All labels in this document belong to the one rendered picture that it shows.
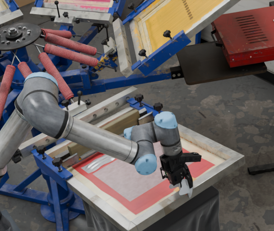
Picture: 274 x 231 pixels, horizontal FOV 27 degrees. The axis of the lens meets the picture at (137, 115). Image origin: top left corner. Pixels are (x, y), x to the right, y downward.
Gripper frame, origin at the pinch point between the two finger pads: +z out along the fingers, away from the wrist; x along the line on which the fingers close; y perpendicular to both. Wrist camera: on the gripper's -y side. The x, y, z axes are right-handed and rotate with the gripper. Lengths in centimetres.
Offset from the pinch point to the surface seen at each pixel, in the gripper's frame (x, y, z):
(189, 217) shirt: -9.6, -4.5, 21.7
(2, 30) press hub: -148, 2, -40
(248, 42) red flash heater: -67, -101, -7
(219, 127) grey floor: -147, -131, 92
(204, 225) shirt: -13.6, -13.4, 34.0
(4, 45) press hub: -132, 8, -38
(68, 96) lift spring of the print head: -101, -5, -10
